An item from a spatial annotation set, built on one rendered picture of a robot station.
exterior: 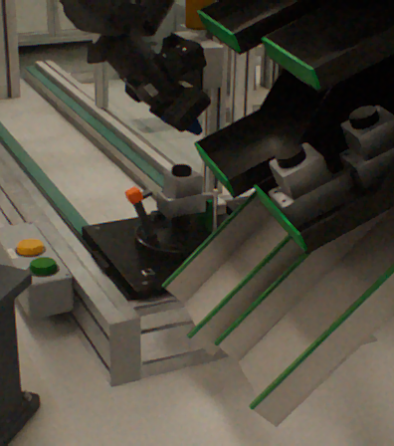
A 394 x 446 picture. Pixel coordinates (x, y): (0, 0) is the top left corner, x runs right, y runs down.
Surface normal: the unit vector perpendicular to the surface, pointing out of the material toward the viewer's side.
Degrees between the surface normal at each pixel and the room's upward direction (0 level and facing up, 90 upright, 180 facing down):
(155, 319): 90
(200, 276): 90
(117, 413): 0
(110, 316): 0
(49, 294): 90
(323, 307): 45
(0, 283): 0
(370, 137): 90
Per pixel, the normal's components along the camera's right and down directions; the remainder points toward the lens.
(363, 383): 0.03, -0.91
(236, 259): -0.66, -0.58
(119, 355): 0.44, 0.38
